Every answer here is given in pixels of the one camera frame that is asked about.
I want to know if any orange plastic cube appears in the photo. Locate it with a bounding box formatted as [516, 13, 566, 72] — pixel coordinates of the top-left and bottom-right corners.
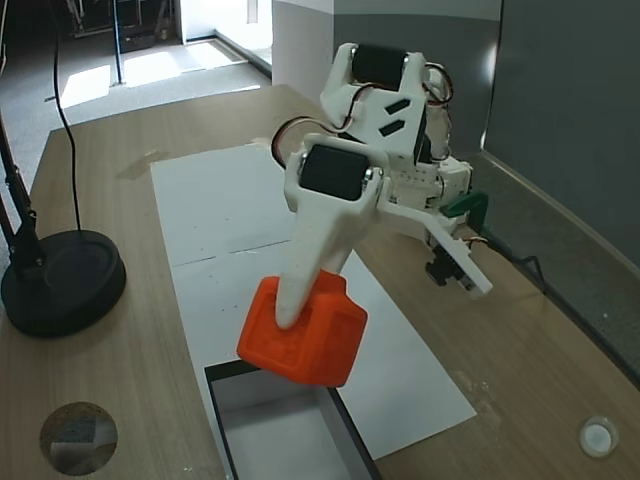
[236, 272, 370, 389]

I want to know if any open rectangular box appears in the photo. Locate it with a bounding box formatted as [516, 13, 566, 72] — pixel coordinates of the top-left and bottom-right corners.
[203, 361, 382, 480]

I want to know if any white paper sheet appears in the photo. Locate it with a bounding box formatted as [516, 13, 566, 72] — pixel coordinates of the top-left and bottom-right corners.
[149, 141, 302, 267]
[169, 239, 479, 462]

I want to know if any green table clamp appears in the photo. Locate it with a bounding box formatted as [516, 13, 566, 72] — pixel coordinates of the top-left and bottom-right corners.
[441, 191, 494, 237]

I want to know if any clear adhesive tape piece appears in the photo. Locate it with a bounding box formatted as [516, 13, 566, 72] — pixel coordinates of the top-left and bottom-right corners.
[115, 148, 163, 182]

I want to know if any black round lamp base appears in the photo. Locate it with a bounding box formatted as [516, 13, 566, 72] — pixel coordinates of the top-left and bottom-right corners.
[0, 228, 128, 339]

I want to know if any grey partition panel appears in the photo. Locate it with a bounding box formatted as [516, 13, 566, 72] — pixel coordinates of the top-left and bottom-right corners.
[478, 0, 640, 392]

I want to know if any black background pole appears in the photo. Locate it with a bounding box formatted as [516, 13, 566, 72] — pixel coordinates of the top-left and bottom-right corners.
[111, 0, 127, 87]

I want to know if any white round cap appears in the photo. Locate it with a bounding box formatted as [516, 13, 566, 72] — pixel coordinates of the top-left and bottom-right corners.
[578, 415, 622, 459]

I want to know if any black camera on white mount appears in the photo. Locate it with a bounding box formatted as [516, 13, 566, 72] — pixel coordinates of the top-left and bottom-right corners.
[377, 199, 494, 302]

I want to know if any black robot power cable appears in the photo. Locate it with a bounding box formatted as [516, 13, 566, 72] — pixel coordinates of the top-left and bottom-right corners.
[485, 235, 547, 292]

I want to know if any thin black hanging cable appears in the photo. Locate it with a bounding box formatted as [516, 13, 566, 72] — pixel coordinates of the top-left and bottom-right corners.
[48, 0, 85, 234]

